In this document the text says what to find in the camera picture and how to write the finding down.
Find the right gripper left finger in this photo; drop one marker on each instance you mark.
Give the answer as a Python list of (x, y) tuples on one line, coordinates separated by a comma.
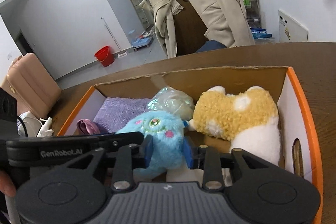
[(136, 152)]

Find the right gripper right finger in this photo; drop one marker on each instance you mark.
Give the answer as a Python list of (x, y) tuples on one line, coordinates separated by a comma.
[(204, 160)]

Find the blue fluffy plush monster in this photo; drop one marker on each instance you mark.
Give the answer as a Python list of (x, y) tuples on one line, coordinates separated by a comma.
[(167, 131)]

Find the purple woven cloth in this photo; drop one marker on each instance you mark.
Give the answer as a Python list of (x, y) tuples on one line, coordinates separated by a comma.
[(116, 112)]

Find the person's left hand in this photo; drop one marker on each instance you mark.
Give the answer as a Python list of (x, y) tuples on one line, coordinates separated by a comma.
[(6, 185)]

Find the pink purple fabric pouch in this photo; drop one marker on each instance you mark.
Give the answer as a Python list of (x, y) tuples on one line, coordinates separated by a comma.
[(87, 127)]

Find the yellow white plush dog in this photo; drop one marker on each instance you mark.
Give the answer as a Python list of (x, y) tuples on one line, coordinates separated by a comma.
[(247, 120)]

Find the pink suitcase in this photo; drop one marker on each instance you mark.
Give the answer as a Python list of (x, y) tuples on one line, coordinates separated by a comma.
[(28, 81)]

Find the red orange cardboard box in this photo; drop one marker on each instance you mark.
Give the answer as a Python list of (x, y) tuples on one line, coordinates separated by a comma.
[(283, 183)]

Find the white mop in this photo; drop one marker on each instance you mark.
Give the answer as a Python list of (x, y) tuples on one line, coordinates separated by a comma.
[(121, 53)]

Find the red bucket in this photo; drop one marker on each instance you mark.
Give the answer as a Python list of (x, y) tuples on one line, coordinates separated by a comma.
[(105, 56)]

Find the brown wooden chair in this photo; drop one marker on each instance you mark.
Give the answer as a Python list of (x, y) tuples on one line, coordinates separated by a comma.
[(189, 29)]

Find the white leaning board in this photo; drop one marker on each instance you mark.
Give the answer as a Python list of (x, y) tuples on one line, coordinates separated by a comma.
[(291, 30)]

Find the beige coat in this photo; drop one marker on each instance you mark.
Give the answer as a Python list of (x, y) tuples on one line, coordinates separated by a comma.
[(226, 22)]

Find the metal storage rack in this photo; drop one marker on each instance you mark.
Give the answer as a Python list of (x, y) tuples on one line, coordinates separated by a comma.
[(253, 13)]

